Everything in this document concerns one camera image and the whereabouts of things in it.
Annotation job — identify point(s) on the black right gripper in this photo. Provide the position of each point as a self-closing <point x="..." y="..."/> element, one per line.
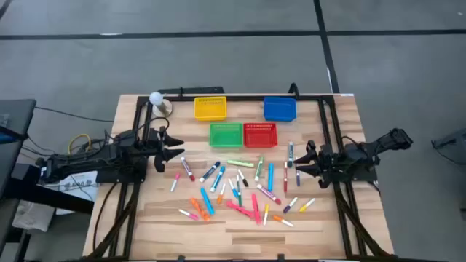
<point x="329" y="165"/>

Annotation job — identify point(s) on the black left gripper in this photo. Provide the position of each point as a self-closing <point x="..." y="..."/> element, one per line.
<point x="159" y="145"/>

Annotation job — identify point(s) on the blue-violet thin Expo marker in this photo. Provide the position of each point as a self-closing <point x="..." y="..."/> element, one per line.
<point x="298" y="176"/>

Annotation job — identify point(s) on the red thin Expo marker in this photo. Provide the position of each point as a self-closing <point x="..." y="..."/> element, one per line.
<point x="285" y="177"/>

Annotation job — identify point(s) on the yellow cap thin marker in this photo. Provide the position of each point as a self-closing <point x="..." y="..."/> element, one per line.
<point x="307" y="205"/>
<point x="266" y="214"/>

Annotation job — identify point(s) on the purple cap thin marker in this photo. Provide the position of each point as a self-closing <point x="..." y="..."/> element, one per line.
<point x="290" y="205"/>

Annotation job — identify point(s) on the orange cap thin marker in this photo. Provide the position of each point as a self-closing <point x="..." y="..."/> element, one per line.
<point x="283" y="221"/>
<point x="221" y="193"/>

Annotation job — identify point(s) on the orange highlighter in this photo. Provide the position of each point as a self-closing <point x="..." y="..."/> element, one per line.
<point x="199" y="209"/>

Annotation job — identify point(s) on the black cap thin marker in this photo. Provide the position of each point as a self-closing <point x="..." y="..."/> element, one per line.
<point x="243" y="178"/>

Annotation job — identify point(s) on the light blue cap thin marker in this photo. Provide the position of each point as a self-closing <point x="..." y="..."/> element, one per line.
<point x="233" y="187"/>

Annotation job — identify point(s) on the green thin Expo marker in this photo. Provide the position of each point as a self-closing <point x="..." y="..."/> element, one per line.
<point x="239" y="193"/>

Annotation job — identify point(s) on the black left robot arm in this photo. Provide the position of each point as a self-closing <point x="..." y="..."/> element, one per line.
<point x="91" y="163"/>

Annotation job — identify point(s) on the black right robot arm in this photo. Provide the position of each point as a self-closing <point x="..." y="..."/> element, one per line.
<point x="386" y="142"/>

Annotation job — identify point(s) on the black Expo marker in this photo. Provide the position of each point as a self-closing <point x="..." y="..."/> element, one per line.
<point x="290" y="154"/>

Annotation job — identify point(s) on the blue highlighter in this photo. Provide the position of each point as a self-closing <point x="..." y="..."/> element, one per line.
<point x="271" y="177"/>
<point x="207" y="201"/>

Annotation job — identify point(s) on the white bulb brass lamp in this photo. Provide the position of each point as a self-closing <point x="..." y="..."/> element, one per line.
<point x="160" y="107"/>

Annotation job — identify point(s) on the dark blue Expo marker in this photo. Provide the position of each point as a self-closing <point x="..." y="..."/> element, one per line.
<point x="209" y="171"/>

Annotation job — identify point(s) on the magenta Expo marker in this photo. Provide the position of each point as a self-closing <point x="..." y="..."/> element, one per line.
<point x="268" y="194"/>

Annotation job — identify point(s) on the yellow plastic basket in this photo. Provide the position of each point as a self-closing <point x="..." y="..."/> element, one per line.
<point x="210" y="108"/>

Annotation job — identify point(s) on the green plastic basket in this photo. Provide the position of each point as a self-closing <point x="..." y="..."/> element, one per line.
<point x="225" y="135"/>

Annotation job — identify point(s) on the light blue Expo marker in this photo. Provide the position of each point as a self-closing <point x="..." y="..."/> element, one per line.
<point x="217" y="179"/>

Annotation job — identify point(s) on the red plastic basket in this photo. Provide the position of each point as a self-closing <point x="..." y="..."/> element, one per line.
<point x="260" y="135"/>

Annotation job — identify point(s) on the blue plastic basket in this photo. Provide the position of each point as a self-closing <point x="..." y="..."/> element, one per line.
<point x="279" y="109"/>

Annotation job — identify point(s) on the light green highlighter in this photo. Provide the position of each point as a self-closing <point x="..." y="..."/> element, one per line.
<point x="240" y="163"/>

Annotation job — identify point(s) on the pink Sharpie highlighter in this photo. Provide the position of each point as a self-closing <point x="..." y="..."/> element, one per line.
<point x="256" y="208"/>
<point x="240" y="209"/>

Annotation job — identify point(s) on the black curved clamp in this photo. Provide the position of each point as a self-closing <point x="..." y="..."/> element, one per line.
<point x="294" y="89"/>

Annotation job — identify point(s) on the white paper sheet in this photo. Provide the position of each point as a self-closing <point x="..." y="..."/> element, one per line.
<point x="87" y="193"/>

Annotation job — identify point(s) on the dark chair base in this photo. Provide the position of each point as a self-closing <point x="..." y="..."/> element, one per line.
<point x="451" y="145"/>

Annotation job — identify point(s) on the grey plastic bag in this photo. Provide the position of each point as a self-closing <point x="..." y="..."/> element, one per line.
<point x="32" y="216"/>

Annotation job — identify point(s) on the black desk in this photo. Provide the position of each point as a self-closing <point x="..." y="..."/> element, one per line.
<point x="16" y="116"/>

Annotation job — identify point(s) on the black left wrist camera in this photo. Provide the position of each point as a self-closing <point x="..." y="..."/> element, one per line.
<point x="128" y="137"/>

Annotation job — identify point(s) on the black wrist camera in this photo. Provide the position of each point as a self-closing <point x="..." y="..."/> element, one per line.
<point x="128" y="137"/>
<point x="353" y="151"/>

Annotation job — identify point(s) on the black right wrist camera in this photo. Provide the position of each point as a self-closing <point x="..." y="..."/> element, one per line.
<point x="353" y="151"/>

